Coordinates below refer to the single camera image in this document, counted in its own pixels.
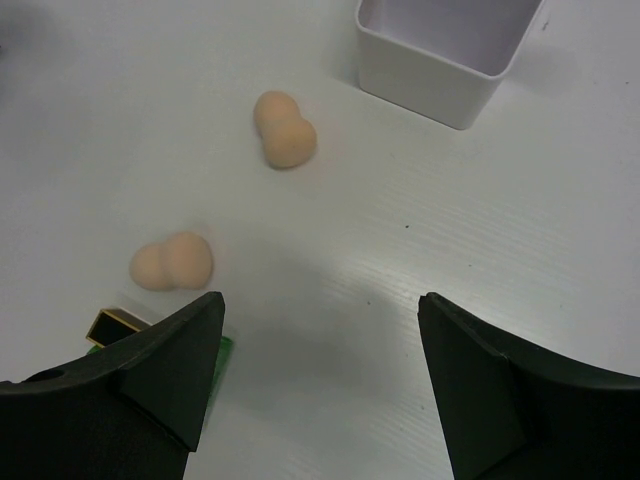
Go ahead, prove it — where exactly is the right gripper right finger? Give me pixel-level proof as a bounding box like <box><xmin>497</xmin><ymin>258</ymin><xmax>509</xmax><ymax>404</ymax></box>
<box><xmin>418</xmin><ymin>292</ymin><xmax>639</xmax><ymax>479</ymax></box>

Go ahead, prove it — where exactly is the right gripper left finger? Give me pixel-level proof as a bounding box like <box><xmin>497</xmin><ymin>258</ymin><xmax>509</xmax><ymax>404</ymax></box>
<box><xmin>1</xmin><ymin>292</ymin><xmax>224</xmax><ymax>479</ymax></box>

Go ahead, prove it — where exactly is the lower beige makeup sponge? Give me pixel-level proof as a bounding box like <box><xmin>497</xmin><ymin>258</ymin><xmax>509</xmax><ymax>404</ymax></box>
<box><xmin>129</xmin><ymin>231</ymin><xmax>214</xmax><ymax>291</ymax></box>

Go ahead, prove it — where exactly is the beige makeup sponge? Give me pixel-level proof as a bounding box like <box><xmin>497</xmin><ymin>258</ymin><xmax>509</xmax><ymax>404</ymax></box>
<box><xmin>129</xmin><ymin>231</ymin><xmax>214</xmax><ymax>291</ymax></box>
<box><xmin>253</xmin><ymin>91</ymin><xmax>317</xmax><ymax>169</ymax></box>

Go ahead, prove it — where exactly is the upper beige makeup sponge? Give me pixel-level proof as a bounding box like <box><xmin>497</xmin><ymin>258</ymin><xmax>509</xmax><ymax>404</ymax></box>
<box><xmin>253</xmin><ymin>91</ymin><xmax>317</xmax><ymax>169</ymax></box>

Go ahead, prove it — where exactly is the black gold lipstick case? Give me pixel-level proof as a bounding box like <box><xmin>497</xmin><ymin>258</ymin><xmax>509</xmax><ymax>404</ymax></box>
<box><xmin>86</xmin><ymin>307</ymin><xmax>150</xmax><ymax>348</ymax></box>

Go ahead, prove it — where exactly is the green tube upright side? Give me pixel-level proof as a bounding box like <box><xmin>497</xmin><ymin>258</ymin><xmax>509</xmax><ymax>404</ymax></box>
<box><xmin>207</xmin><ymin>336</ymin><xmax>235</xmax><ymax>407</ymax></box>

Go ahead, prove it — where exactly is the white divided organizer box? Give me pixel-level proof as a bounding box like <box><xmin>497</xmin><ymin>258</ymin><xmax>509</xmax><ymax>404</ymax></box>
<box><xmin>355</xmin><ymin>0</ymin><xmax>543</xmax><ymax>130</ymax></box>

